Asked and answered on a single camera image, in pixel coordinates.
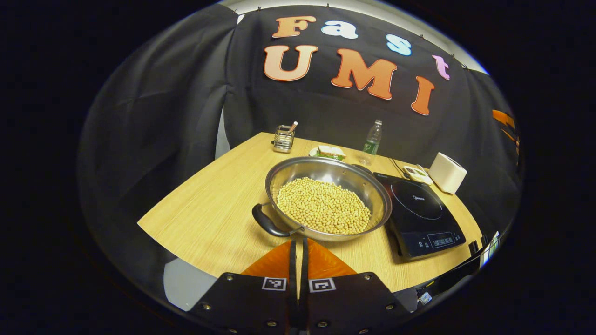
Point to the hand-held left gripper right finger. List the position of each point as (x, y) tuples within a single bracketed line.
[(349, 302)]

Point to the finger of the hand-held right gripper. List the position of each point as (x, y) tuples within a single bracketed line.
[(503, 117)]

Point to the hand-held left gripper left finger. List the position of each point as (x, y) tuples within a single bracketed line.
[(251, 302)]

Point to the black induction cooktop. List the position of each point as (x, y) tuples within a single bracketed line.
[(419, 218)]

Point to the white toaster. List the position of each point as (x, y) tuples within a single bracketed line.
[(447, 173)]

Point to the pile of soybeans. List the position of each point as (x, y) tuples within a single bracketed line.
[(323, 207)]

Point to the white compartment tray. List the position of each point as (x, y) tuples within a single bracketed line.
[(417, 175)]

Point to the clear plastic water bottle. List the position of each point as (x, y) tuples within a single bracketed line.
[(371, 144)]

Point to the sandwich with lettuce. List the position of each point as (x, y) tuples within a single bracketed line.
[(331, 150)]

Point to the small white plate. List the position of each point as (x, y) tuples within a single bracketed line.
[(313, 152)]

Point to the metal mesh utensil holder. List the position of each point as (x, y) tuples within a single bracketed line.
[(282, 139)]

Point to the pink-tipped stick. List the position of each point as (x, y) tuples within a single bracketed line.
[(293, 127)]

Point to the row of small cloth clips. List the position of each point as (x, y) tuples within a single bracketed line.
[(327, 6)]

